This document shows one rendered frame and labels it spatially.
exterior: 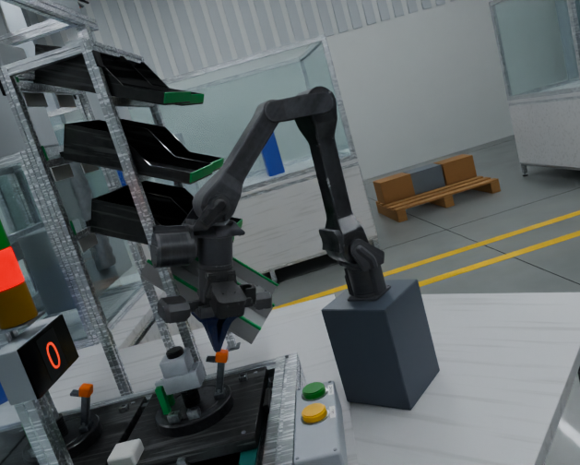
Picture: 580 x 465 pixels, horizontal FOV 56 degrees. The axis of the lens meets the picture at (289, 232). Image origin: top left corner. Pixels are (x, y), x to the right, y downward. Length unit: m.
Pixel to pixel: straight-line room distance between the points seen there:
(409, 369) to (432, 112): 9.14
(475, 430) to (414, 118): 9.12
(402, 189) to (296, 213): 1.97
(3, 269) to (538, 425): 0.81
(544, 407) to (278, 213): 4.01
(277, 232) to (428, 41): 6.05
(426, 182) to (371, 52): 3.78
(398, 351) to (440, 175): 5.68
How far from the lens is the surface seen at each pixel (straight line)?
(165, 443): 0.98
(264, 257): 4.90
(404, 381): 1.02
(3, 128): 2.20
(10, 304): 0.80
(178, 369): 0.97
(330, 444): 0.84
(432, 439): 0.98
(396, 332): 0.99
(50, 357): 0.82
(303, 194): 4.84
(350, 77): 9.65
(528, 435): 0.96
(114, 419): 1.14
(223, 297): 0.85
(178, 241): 0.86
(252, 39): 9.47
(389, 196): 6.44
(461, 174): 6.73
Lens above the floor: 1.42
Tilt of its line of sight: 12 degrees down
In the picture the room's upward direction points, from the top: 16 degrees counter-clockwise
